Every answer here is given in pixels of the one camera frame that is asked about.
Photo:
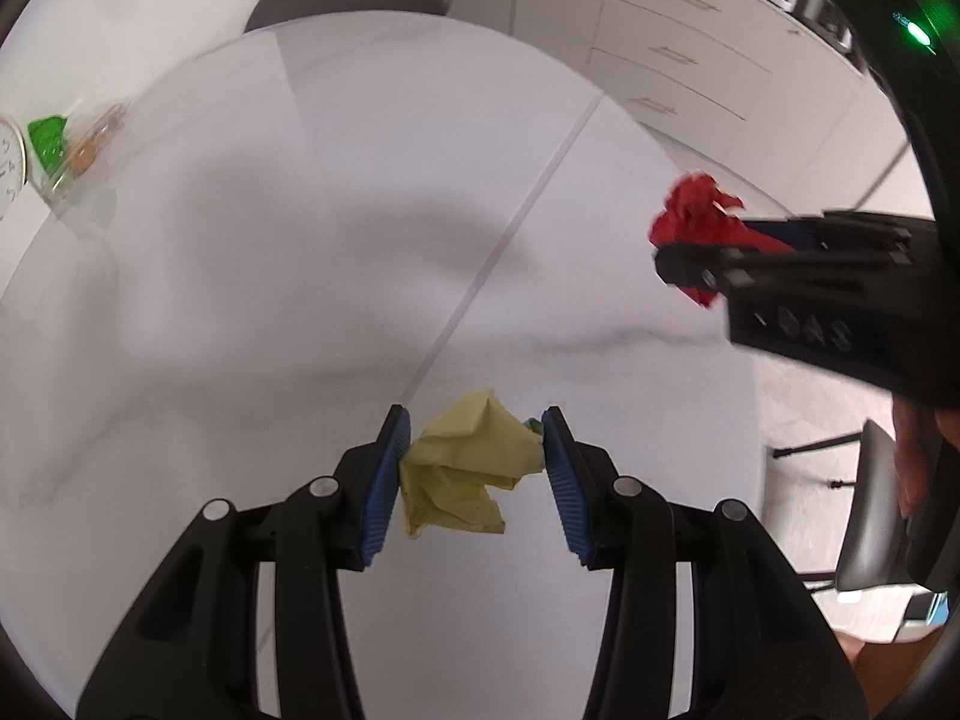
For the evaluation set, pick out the red paper ball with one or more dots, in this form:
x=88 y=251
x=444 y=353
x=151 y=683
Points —
x=690 y=210

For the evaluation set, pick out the white wall clock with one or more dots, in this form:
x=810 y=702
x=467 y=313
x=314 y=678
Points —
x=9 y=165

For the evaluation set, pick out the dark grey chair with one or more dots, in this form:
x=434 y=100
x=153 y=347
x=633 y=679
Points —
x=870 y=517

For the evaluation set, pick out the brown leather chair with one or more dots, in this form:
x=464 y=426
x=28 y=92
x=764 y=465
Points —
x=885 y=679

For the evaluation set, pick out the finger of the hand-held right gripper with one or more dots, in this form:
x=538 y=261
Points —
x=690 y=264
x=847 y=232

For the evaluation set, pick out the clear plastic container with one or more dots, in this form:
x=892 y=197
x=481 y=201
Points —
x=90 y=146

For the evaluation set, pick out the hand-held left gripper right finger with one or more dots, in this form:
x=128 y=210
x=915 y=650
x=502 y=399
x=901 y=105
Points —
x=566 y=487

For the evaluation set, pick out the yellow paper sheet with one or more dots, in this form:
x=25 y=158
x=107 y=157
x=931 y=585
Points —
x=465 y=465

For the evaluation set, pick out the green plastic item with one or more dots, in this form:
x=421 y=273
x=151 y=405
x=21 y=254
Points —
x=49 y=139

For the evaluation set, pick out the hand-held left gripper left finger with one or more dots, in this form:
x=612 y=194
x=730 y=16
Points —
x=379 y=495

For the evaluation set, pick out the person's right hand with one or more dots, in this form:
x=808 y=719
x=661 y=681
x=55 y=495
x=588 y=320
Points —
x=913 y=457

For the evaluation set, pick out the white drawer cabinet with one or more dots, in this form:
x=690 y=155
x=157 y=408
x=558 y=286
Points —
x=675 y=37

